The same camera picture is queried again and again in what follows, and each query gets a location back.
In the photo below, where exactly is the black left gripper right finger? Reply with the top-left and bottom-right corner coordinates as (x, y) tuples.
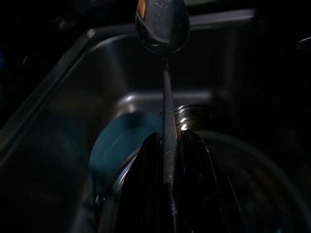
(174, 130), (246, 233)

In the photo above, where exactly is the teal bowl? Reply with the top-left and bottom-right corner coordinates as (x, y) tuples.
(88, 111), (164, 195)

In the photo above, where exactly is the steel pot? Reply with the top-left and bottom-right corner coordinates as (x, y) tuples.
(173, 103), (221, 133)

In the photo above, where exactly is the stainless steel sink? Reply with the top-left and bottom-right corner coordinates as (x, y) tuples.
(0, 8), (311, 233)

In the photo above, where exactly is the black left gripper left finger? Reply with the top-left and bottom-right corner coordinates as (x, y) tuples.
(118, 132), (174, 233)

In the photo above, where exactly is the metal spoon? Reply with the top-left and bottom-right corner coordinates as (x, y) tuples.
(134, 0), (190, 233)

